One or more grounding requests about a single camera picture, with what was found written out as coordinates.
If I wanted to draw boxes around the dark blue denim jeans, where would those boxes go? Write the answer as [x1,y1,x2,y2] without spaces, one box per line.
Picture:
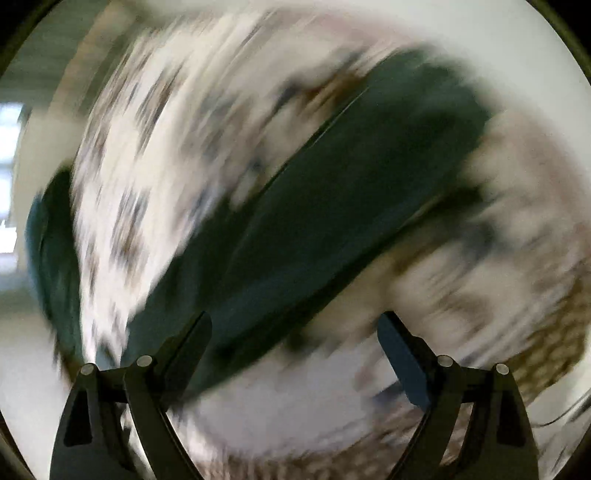
[121,50,490,395]

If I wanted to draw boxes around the teal green cloth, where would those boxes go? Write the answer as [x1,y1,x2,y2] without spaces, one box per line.
[24,167,84,364]

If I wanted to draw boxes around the floral cream fleece blanket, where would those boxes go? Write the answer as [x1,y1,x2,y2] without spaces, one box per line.
[73,9,590,479]

